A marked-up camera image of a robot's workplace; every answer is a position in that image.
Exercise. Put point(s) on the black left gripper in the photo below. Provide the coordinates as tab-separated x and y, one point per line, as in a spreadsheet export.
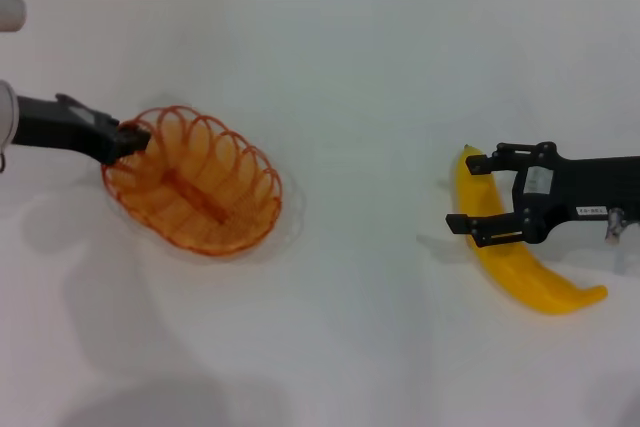
60	129

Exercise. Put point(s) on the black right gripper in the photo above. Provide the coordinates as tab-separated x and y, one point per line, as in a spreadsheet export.
580	187

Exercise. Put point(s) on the yellow banana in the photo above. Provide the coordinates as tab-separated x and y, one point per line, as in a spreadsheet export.
515	272

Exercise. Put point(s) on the orange woven plastic basket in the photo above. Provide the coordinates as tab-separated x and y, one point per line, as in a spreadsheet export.
200	197

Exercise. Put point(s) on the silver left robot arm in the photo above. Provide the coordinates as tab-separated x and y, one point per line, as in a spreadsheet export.
5	112

